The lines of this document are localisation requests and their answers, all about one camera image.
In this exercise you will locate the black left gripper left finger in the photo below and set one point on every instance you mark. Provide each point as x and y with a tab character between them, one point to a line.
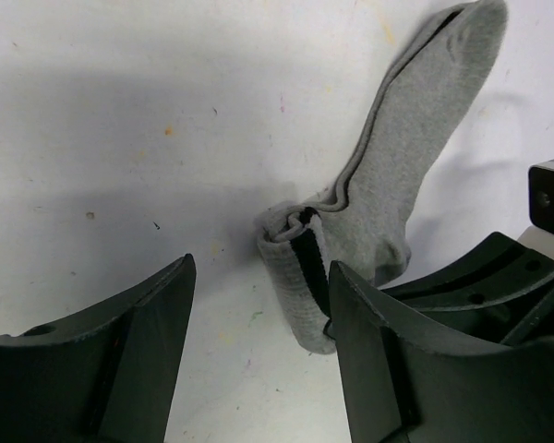
104	374

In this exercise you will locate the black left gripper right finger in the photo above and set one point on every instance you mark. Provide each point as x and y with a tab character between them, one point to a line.
408	378

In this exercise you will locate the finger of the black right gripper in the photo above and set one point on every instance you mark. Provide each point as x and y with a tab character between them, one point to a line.
500	291

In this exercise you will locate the grey sock with black stripes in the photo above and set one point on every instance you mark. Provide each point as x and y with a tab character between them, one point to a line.
423	97

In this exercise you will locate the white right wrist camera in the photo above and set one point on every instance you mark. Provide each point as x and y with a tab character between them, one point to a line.
540	234

